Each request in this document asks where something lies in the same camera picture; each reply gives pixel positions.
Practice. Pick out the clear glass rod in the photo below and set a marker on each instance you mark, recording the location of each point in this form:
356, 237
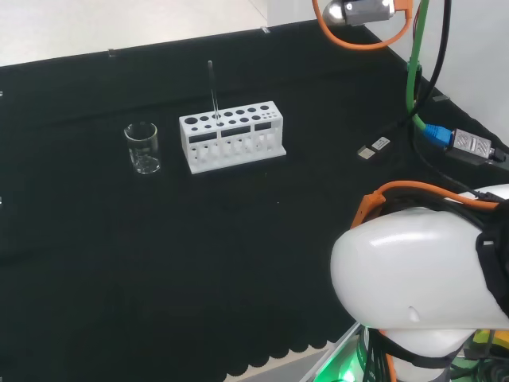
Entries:
214, 95

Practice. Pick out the white test tube rack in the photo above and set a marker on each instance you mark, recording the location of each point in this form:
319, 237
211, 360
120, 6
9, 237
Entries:
234, 153

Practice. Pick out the black bench cloth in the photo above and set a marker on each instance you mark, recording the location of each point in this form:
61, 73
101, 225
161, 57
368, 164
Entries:
238, 246

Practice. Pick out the small clear glass beaker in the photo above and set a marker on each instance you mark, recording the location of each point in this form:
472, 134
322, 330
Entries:
143, 153

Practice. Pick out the grey adapter box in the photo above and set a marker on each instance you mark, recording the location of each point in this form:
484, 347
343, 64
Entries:
471, 145

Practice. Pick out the silver camera housing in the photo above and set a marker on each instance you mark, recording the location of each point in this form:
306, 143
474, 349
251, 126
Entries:
358, 12

